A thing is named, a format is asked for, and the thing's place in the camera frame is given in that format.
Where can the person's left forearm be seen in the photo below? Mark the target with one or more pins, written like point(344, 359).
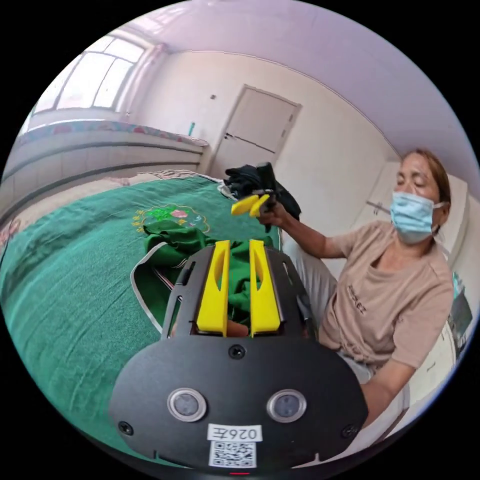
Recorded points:
point(382, 390)

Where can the person's body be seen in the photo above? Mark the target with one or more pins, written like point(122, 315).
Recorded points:
point(386, 292)

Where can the white door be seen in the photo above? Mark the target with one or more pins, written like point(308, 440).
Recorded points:
point(258, 123)

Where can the pink curtain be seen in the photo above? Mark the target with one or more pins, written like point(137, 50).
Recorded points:
point(148, 75)

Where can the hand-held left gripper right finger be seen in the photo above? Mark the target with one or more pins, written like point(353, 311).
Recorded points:
point(265, 300)

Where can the window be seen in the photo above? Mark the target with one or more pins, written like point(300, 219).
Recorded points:
point(93, 78)

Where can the pile of clothes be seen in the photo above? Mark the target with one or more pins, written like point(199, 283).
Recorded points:
point(240, 180)

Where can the green polo shirt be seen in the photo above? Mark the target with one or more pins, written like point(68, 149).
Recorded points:
point(168, 258)

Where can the bed with green cover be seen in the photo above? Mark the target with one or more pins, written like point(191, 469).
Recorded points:
point(75, 281)

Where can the person's right forearm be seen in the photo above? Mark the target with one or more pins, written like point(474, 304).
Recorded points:
point(309, 237)

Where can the person's right hand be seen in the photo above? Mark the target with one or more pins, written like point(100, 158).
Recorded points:
point(276, 216)

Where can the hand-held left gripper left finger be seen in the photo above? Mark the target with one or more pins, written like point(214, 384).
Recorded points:
point(214, 296)

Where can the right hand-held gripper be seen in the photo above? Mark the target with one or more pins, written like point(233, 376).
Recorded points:
point(265, 178)

